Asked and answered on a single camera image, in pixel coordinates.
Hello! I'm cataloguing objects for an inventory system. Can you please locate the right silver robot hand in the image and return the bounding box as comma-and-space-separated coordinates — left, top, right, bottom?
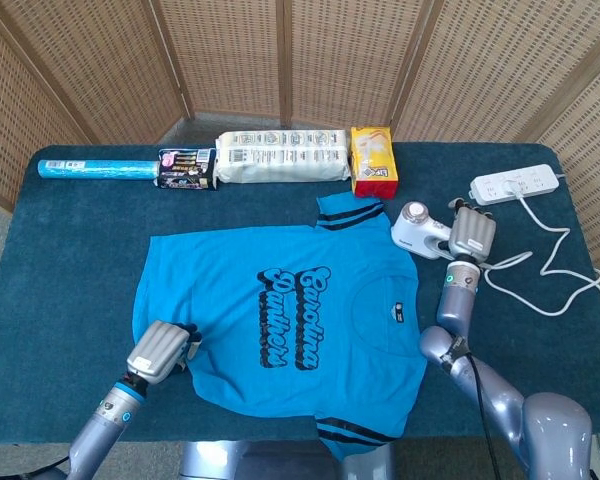
447, 197, 497, 264

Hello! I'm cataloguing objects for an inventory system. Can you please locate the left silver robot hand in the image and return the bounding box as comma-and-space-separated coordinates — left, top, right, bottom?
125, 321, 204, 385

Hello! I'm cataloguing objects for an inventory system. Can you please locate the white power cord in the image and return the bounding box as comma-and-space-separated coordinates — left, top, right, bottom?
482, 177, 600, 317

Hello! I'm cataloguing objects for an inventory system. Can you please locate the blue printed t-shirt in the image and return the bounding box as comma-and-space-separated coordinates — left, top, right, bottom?
131, 193, 430, 462

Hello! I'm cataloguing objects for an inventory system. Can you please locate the white power strip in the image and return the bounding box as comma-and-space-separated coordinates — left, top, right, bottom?
468, 163, 561, 206

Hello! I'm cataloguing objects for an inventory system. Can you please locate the grey robot torso base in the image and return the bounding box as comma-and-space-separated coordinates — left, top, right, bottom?
178, 439, 396, 480

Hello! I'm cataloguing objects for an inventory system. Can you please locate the yellow and red tissue pack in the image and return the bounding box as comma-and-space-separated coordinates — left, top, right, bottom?
349, 125, 399, 200

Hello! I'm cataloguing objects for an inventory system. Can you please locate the dark teal table cloth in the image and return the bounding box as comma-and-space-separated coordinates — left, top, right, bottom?
0, 142, 600, 444

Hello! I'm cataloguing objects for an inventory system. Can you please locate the dark sanitary pad package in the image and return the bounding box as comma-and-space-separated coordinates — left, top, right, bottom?
153, 146, 220, 192

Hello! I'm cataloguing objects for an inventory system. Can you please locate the blue plastic-wrapped roll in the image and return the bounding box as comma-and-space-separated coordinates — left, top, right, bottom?
36, 158, 160, 180

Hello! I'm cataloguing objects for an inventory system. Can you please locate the long white tissue pack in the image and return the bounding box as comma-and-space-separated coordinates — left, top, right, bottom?
214, 128, 352, 185

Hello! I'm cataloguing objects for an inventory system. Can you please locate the wicker folding screen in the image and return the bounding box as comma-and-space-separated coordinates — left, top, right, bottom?
0, 0, 600, 266

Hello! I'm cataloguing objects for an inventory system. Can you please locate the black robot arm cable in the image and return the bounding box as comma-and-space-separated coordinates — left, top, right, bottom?
465, 351, 505, 480

